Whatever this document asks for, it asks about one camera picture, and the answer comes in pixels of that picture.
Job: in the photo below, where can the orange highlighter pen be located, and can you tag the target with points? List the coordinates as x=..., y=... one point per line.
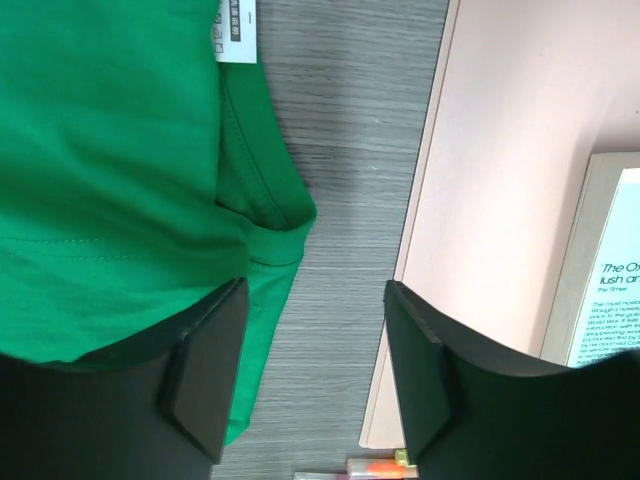
x=365, y=469

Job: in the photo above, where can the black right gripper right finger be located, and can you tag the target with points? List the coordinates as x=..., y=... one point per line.
x=472, y=408

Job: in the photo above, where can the pink desk mat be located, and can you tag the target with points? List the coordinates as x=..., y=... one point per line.
x=523, y=93

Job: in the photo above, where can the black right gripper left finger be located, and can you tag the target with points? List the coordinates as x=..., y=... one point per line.
x=155, y=405

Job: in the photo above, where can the yellow highlighter pen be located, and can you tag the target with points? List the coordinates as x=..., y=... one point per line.
x=401, y=458

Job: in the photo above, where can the teal paperback book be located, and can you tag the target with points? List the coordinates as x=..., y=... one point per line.
x=595, y=309

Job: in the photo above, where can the green t shirt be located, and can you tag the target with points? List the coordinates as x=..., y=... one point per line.
x=142, y=167

